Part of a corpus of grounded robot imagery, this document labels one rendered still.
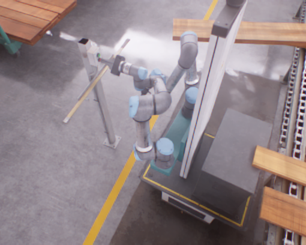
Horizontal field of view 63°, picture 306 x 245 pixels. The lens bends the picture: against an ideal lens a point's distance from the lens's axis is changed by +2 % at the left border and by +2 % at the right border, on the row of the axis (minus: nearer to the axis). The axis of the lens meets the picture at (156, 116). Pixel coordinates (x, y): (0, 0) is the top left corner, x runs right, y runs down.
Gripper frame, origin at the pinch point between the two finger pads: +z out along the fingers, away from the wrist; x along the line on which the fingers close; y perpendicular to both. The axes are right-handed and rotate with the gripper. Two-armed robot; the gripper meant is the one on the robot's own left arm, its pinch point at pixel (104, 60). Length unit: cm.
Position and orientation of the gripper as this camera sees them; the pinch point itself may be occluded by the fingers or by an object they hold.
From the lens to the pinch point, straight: 175.8
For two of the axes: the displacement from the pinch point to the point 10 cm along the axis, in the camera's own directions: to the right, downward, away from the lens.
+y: -2.0, -0.8, -9.8
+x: -3.3, 9.4, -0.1
